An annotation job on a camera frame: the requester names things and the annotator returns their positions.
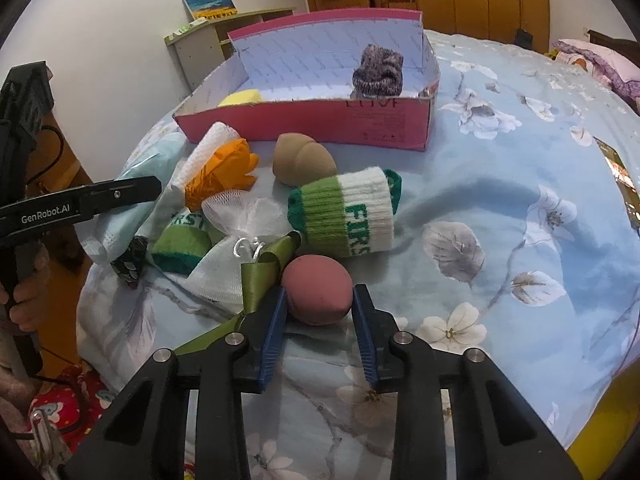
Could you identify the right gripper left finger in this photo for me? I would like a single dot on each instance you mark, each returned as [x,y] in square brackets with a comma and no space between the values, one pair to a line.
[263,333]

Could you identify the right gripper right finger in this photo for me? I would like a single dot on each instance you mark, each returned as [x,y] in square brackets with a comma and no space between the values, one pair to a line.
[374,329]

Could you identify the green white sock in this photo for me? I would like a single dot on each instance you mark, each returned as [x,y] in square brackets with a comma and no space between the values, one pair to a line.
[183,244]
[348,215]

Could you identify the small black patterned pouch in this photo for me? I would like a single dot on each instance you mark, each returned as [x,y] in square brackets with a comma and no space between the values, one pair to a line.
[129,265]

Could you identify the beige makeup sponge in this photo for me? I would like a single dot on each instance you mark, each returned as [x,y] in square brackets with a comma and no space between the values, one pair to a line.
[299,159]

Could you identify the olive green ribbon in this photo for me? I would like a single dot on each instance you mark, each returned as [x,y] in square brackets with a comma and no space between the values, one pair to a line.
[257,277]

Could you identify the light blue face mask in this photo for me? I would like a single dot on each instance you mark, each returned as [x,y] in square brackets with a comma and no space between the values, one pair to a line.
[136,190]

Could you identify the white towel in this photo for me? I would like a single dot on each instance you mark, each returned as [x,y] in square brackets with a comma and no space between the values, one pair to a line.
[216,136]

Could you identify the person's left hand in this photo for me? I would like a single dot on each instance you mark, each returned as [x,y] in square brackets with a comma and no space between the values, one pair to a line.
[30,299]

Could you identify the white mesh gift bag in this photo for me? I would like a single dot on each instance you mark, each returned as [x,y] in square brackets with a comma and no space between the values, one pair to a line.
[248,224]

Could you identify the low beige bookshelf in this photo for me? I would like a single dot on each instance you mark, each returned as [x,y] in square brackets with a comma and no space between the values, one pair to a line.
[202,45]

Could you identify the blue picture book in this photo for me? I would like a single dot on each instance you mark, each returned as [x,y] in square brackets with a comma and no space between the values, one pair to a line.
[210,9]

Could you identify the yellow sponge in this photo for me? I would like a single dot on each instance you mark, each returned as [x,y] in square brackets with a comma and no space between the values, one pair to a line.
[248,96]

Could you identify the pink cardboard box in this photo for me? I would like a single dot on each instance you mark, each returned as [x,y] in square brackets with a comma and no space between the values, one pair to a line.
[302,65]

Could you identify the purple knitted sock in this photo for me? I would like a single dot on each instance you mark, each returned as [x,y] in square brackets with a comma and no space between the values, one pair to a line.
[379,73]

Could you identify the smartphone on bed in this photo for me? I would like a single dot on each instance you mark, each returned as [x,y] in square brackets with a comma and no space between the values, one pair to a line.
[624,183]

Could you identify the black bag on wardrobe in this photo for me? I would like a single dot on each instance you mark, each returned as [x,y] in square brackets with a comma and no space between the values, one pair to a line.
[523,39]

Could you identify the pink ruffled pillow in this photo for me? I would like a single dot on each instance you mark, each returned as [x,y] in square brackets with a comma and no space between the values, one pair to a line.
[608,67]

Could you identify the dark wooden headboard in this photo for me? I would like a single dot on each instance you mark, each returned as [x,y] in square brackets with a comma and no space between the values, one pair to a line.
[622,46]

